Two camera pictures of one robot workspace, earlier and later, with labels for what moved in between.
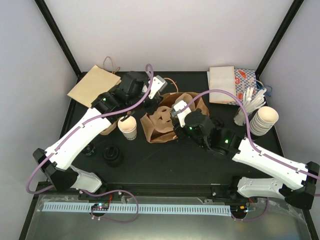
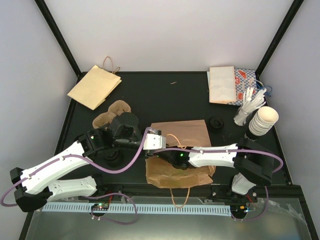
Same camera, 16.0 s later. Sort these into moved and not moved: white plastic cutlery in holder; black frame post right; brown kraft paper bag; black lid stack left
Moved: brown kraft paper bag
Not moved: white plastic cutlery in holder; black frame post right; black lid stack left
